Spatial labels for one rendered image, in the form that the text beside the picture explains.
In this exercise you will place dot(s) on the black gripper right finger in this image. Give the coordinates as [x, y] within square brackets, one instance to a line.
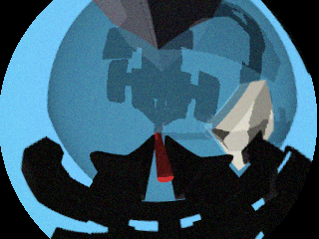
[187, 166]

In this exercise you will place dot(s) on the red peg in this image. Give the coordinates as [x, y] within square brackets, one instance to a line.
[164, 173]

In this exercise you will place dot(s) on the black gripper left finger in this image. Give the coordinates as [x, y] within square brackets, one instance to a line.
[137, 165]

